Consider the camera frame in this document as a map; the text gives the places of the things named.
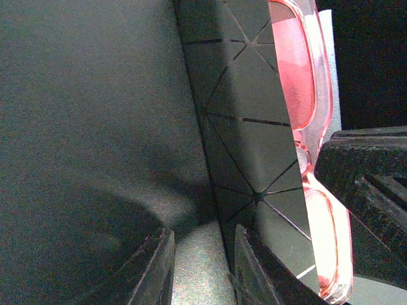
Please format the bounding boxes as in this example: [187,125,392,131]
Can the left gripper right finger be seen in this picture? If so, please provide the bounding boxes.
[233,224,321,304]

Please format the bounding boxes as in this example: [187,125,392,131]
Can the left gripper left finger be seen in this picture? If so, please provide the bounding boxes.
[105,228,175,304]

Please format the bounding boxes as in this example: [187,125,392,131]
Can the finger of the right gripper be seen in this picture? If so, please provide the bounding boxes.
[315,126,406,271]

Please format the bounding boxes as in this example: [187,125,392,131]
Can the red thin-frame glasses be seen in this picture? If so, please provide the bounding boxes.
[268,1,353,304]

